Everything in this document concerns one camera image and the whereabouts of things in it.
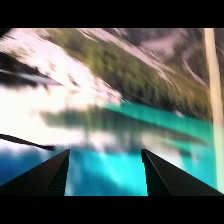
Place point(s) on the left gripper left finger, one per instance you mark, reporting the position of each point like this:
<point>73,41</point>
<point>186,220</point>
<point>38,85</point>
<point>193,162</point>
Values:
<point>43,178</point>

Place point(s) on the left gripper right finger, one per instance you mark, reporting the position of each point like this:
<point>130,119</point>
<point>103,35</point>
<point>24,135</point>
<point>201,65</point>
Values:
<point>170,180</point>

